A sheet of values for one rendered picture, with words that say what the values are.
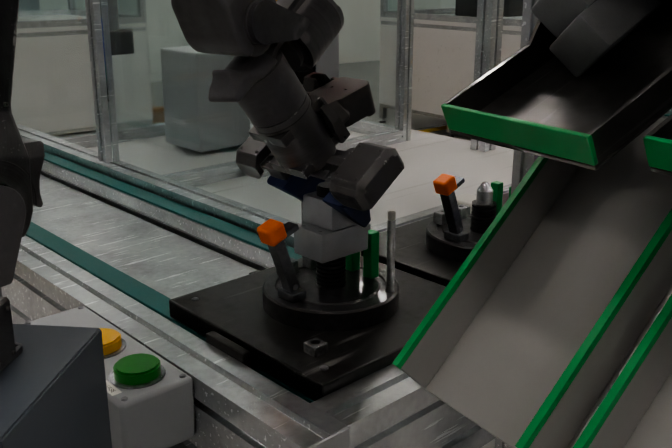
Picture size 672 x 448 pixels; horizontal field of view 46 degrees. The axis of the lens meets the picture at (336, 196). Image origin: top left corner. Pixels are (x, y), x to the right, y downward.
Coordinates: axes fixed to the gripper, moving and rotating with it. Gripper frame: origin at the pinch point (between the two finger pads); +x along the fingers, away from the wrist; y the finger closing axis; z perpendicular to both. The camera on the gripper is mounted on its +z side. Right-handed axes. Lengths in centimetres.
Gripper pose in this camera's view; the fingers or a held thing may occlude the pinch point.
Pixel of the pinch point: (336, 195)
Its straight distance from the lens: 79.0
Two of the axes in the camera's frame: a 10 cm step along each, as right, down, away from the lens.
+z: 6.0, -7.1, 3.7
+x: 4.3, 6.7, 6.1
